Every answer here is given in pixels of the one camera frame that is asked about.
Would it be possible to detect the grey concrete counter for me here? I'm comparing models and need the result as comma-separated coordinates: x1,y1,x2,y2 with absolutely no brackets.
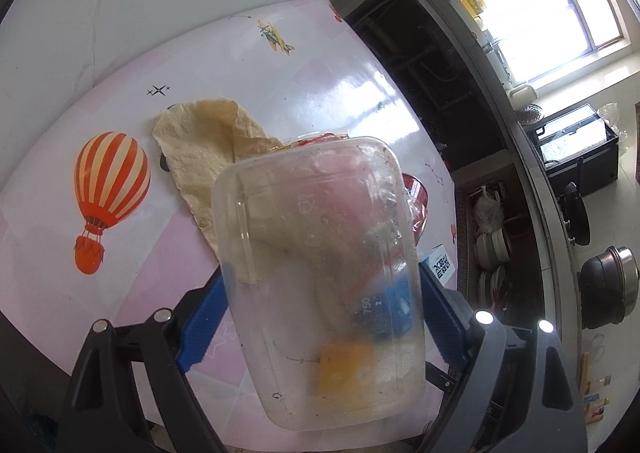
397,0,640,439

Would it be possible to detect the clear plastic food container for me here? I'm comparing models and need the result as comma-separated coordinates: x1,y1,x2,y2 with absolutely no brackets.
211,137,427,432

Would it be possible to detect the beige crumpled paper towel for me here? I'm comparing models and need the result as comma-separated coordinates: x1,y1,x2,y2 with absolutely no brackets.
152,98,287,284

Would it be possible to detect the white plastic bag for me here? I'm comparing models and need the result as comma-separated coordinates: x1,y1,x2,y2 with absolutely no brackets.
472,187,504,230

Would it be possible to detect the black open case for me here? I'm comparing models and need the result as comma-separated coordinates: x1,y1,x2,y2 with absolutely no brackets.
536,104,621,194

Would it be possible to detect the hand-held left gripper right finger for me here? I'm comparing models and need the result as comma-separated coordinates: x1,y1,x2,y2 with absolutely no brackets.
419,260,589,453

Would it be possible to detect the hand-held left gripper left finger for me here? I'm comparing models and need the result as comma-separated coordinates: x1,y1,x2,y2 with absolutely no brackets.
56,274,236,453

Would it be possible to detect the clear crumpled plastic bag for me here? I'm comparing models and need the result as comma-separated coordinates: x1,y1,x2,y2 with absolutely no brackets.
597,103,630,144

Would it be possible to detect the blue white box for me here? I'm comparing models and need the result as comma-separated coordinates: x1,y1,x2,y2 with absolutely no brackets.
420,243,459,285

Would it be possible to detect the cream jug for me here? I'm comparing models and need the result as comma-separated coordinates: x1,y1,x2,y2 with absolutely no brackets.
506,83,539,102

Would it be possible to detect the pink printed table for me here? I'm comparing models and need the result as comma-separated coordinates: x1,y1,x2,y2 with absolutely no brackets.
0,0,459,439

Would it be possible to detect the stack of white plates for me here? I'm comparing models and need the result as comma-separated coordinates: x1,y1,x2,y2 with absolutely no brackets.
476,268,507,315

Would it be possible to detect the stack of white green bowls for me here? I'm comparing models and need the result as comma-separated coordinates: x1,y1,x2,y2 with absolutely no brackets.
472,228,512,270

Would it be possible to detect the dark metal pot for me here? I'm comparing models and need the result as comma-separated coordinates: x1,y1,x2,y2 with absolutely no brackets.
576,245,640,332

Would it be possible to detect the small round fan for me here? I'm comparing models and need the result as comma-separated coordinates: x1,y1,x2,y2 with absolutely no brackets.
515,104,544,125

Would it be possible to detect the window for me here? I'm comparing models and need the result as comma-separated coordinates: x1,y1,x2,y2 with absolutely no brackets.
479,0,632,84

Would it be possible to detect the yellow wrapper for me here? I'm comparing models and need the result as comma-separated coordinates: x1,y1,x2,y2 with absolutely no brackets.
319,340,377,395

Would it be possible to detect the red snack packet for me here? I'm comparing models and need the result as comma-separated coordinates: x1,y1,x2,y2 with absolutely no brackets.
295,132,432,240

